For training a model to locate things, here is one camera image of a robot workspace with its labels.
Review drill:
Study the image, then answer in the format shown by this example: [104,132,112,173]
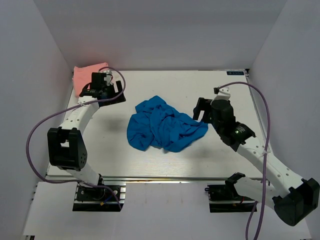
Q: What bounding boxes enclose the blue t shirt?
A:
[126,95,209,153]

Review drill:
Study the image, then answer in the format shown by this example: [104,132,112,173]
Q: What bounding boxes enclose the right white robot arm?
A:
[193,97,320,226]

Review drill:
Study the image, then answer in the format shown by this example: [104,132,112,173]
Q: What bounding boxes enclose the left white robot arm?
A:
[47,69,126,200]

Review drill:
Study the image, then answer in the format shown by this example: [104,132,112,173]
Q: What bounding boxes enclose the folded pink t shirt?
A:
[72,62,109,98]

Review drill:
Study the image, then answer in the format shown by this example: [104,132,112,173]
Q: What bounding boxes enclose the blue table label sticker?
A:
[226,71,245,76]

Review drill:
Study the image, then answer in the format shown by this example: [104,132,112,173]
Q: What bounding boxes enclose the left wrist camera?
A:
[99,69,113,86]

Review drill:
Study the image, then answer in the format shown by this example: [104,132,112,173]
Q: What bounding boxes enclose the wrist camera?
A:
[213,86,231,101]
[99,69,113,86]

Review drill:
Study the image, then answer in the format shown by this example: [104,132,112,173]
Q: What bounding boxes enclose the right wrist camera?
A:
[213,86,231,101]

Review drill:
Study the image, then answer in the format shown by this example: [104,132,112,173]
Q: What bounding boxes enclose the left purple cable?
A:
[25,66,126,210]

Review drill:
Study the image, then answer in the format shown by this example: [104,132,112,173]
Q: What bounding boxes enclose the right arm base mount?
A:
[204,184,257,213]

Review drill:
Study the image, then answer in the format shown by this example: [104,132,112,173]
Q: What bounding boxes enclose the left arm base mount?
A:
[72,185,126,213]

